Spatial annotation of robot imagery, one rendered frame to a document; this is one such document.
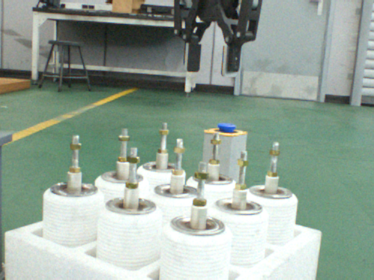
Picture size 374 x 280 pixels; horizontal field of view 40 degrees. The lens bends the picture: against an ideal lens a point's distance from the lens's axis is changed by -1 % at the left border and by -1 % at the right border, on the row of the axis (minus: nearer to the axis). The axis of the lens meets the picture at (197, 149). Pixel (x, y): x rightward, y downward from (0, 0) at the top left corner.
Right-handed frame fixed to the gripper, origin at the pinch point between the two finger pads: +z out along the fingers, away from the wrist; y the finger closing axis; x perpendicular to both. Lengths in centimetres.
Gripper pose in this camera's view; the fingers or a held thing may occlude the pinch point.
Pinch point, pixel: (210, 64)
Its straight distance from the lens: 68.0
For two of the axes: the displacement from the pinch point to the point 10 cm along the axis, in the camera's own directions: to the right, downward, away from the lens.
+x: 7.3, -0.8, 6.8
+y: 6.8, 1.9, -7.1
